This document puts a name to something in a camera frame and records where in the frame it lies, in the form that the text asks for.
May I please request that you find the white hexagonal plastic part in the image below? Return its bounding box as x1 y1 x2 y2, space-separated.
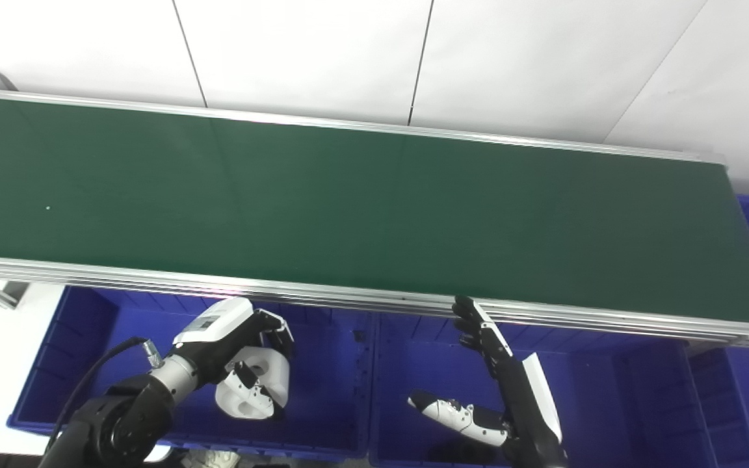
215 346 291 421

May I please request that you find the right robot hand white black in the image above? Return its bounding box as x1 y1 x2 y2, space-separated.
407 295 569 468

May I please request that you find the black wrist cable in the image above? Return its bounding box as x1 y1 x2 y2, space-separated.
43 337 162 456

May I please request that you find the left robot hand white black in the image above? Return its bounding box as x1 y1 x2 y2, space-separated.
172 297 296 417

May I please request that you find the green conveyor belt aluminium frame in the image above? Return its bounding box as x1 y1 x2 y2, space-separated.
0 86 749 350

